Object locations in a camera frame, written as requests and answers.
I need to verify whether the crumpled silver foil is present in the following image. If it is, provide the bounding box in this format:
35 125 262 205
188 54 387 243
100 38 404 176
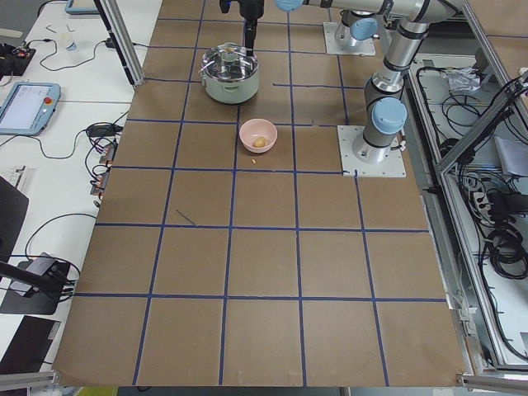
444 67 481 92

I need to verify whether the blue teach pendant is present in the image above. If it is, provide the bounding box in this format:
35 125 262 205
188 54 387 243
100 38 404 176
64 0 98 16
1 82 61 136

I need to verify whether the brown paper table mat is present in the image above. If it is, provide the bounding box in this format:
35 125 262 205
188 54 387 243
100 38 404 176
54 1 467 387

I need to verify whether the glass pot lid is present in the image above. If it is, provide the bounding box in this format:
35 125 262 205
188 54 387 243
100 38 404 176
200 42 258 83

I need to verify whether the black gripper over pot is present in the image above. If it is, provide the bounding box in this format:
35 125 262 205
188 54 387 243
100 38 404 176
240 0 265 56

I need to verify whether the aluminium frame post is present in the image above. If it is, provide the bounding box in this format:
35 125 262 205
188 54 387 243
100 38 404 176
94 0 144 87

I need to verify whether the black power adapter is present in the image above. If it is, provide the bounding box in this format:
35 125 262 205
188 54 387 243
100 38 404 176
86 124 123 138

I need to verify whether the paper cup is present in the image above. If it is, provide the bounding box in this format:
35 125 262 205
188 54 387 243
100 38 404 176
59 31 78 52

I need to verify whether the black camera stand base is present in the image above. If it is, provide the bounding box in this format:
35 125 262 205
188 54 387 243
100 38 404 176
1 257 69 315

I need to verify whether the pink bowl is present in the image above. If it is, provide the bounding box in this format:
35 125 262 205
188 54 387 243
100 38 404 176
238 119 278 153

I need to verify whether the brown egg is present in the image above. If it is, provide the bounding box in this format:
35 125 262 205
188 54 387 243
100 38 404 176
252 137 267 149

